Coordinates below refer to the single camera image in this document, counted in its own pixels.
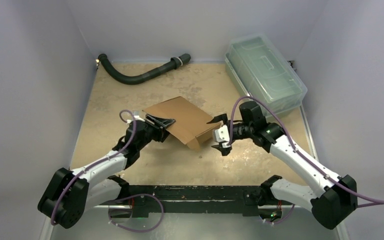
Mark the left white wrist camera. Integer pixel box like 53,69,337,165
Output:
132,112,145,122

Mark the brown cardboard box sheet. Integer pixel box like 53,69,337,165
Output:
143,96,221,151

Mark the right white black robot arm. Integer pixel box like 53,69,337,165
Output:
209,101,358,230

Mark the black corrugated hose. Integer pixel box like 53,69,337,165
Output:
97,53,192,86

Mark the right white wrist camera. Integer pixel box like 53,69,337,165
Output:
212,125,231,148

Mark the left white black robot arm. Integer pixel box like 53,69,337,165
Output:
37,114,176,229

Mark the clear plastic storage bin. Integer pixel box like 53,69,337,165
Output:
224,33,308,115

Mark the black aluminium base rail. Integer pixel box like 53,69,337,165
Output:
47,184,342,220

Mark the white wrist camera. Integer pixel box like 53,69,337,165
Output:
212,125,231,148
132,112,145,122

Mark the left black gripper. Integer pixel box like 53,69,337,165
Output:
136,114,175,151

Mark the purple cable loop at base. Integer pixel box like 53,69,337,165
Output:
107,191,166,233

